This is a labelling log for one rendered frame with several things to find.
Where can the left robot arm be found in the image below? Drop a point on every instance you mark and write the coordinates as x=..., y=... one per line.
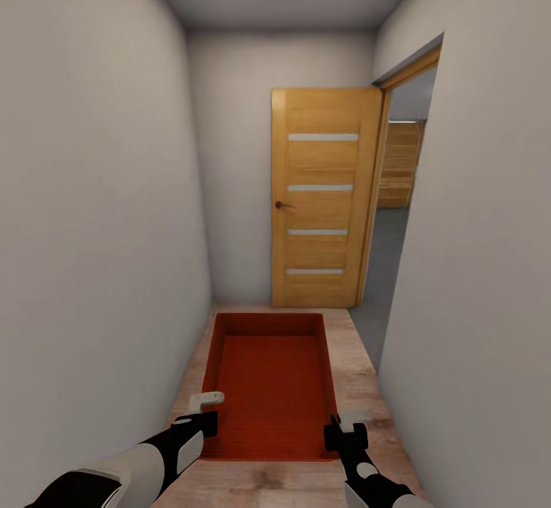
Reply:
x=137, y=476

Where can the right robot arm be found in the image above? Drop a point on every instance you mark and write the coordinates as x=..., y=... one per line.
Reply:
x=365, y=488

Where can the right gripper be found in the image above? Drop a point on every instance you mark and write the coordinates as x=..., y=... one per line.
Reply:
x=336, y=440

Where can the storage box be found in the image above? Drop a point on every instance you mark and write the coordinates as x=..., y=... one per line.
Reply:
x=274, y=371

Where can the garage door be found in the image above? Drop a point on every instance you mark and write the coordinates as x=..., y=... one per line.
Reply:
x=402, y=144

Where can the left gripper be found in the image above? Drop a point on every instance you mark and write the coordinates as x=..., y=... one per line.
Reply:
x=208, y=422

